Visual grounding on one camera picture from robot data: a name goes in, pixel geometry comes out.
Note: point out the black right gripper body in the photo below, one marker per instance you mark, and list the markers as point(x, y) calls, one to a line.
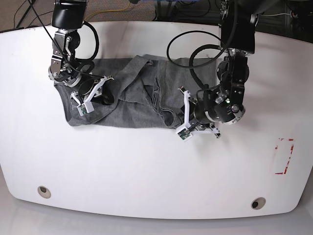
point(87, 86)

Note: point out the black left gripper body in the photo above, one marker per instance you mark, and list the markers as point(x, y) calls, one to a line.
point(197, 113)

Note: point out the grey t-shirt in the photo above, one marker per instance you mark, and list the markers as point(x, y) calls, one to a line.
point(145, 90)

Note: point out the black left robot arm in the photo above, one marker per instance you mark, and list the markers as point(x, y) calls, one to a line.
point(223, 102)

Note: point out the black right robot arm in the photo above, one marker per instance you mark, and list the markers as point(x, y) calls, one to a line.
point(73, 76)

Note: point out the red tape rectangle marking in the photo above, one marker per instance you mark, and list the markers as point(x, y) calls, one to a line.
point(282, 156)

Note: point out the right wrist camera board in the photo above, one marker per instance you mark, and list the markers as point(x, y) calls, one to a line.
point(85, 108)

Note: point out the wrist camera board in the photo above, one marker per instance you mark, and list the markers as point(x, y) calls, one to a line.
point(85, 108)
point(184, 133)

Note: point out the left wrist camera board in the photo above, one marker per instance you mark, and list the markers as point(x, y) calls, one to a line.
point(184, 133)

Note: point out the right table cable grommet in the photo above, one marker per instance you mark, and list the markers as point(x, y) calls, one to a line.
point(258, 203)

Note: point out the table cable grommet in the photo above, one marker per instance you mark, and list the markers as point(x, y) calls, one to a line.
point(258, 203)
point(44, 192)

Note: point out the left table cable grommet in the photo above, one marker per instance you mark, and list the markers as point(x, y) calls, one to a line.
point(44, 192)

